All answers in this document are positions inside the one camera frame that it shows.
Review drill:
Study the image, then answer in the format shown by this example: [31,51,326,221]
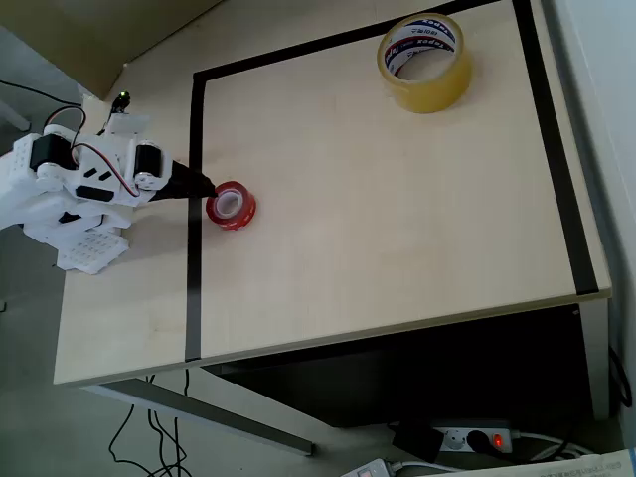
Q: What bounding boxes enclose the red tape roll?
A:
[205,180,258,234]

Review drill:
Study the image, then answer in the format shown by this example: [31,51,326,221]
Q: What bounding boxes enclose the yellow packing tape roll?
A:
[376,13,473,114]

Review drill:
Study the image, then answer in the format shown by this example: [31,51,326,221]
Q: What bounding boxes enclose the grey table foot beam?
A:
[81,380,315,457]

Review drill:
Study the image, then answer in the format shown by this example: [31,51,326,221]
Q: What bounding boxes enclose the small white power strip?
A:
[340,459,394,477]

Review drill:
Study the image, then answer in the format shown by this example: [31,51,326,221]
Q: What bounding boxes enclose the black power adapter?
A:
[392,421,445,466]

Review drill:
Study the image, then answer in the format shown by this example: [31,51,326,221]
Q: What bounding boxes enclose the round black plug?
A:
[466,429,493,455]

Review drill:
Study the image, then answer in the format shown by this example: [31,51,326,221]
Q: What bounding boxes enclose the grey table leg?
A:
[577,297,612,421]

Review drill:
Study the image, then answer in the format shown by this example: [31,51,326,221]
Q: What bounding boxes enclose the white paper sheet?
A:
[431,446,636,477]

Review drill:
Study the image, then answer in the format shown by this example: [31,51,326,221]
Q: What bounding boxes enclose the red white black servo cable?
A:
[73,142,142,199]

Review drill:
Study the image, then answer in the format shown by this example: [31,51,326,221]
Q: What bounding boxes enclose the white perforated base plate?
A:
[57,231,130,275]

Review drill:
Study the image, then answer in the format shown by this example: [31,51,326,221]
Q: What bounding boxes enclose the black floor cable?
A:
[107,402,168,472]
[145,370,193,477]

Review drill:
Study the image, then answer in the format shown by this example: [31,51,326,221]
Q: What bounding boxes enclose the white power strip red switch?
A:
[430,420,521,456]

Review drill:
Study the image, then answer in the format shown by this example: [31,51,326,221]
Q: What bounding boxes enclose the white power cable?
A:
[516,430,593,461]

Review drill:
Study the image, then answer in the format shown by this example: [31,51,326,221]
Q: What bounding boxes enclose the black looped cable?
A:
[606,345,634,406]

